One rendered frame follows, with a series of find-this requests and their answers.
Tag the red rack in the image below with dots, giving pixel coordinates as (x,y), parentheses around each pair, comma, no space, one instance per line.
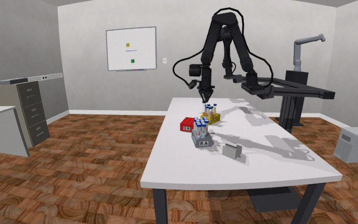
(187,124)

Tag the yellow tube rack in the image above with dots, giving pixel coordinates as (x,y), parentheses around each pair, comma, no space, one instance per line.
(215,117)

